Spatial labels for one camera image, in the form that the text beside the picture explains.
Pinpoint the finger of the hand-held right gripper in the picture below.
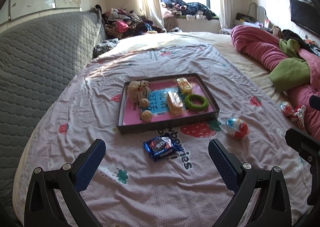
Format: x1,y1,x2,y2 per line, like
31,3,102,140
309,95,320,113
285,127,320,206

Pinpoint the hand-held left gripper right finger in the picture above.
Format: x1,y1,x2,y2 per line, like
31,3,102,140
208,138,299,227

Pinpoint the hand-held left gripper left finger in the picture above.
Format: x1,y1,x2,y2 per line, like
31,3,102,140
24,138,106,227

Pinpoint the blue cookie packet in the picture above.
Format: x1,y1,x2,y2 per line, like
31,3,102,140
143,136,181,163

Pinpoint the dark grey cardboard box tray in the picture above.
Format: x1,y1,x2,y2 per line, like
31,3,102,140
116,73,220,135

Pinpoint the yellow snack packet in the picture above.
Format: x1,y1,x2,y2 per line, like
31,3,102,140
167,90,186,118
176,77,193,94

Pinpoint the red white patterned pouch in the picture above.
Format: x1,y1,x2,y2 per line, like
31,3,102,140
293,105,307,129

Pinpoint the red white wrapped candy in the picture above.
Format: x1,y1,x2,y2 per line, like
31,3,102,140
280,101,295,117

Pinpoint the red white egg toy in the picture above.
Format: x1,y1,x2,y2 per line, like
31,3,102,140
225,117,249,139

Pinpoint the green blanket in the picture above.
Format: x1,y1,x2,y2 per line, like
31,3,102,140
269,39,317,93

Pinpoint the strawberry printed bedsheet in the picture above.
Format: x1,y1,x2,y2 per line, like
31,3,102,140
15,31,320,227

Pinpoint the dark clothes heap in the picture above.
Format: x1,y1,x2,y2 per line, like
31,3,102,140
272,26,320,58

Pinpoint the pink quilt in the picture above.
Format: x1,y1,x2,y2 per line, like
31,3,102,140
230,25,320,140

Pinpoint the black flat television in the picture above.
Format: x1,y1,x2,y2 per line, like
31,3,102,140
289,0,320,38

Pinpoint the cluttered white desk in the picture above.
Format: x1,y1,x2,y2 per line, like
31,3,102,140
236,12,275,29

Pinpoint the grey quilted headboard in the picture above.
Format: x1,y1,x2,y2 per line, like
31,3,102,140
0,9,107,217

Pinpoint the dark patterned pillow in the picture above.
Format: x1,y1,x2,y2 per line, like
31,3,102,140
93,38,119,58

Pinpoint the pile of mixed clothes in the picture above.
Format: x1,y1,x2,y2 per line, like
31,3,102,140
101,5,165,39

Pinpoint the brown cloth bundle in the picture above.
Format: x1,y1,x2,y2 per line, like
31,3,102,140
164,16,180,32

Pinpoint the clothes heap on windowsill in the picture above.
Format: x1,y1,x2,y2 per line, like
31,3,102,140
160,0,219,21

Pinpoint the green fuzzy ring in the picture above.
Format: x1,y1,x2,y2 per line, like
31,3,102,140
184,94,208,112

